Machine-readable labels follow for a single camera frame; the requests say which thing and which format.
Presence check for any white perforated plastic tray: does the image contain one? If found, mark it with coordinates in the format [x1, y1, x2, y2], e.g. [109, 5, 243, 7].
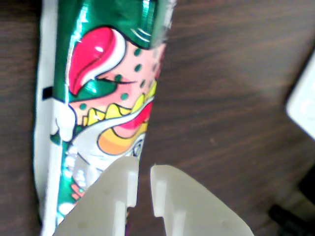
[284, 48, 315, 141]

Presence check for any long green cartoon snack stick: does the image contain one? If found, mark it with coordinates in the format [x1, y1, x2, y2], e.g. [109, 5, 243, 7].
[33, 0, 178, 236]

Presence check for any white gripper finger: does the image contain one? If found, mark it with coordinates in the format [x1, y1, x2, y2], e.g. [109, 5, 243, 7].
[53, 156, 140, 236]
[150, 164, 255, 236]

